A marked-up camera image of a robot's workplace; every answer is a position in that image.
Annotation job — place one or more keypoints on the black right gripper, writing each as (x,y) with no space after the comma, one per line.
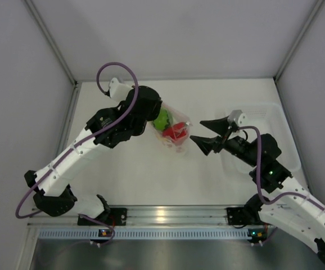
(217,143)

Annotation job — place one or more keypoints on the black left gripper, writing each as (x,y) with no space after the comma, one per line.
(155,109)

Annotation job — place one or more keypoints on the clear polka dot zip bag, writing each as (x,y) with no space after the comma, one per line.
(179,147)

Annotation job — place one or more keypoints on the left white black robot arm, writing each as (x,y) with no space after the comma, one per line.
(103,131)

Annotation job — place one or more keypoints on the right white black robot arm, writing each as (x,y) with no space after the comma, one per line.
(283,201)

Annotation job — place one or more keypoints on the green toy pepper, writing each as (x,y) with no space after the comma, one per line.
(163,121)

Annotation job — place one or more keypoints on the red toy pepper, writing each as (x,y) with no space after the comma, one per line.
(176,131)

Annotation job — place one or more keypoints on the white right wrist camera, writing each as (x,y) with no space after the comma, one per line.
(237,119)

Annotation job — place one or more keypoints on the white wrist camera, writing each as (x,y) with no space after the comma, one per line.
(237,119)
(118,90)

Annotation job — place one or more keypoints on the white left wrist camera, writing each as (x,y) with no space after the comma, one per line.
(118,90)

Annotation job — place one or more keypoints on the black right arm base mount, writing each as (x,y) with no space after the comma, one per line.
(242,216)

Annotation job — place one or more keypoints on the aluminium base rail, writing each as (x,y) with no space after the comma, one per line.
(180,215)

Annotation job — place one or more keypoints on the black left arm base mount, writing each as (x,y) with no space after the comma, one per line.
(112,217)

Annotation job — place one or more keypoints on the aluminium frame post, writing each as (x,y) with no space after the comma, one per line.
(48,37)

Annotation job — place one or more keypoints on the slotted white cable duct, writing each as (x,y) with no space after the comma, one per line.
(146,234)

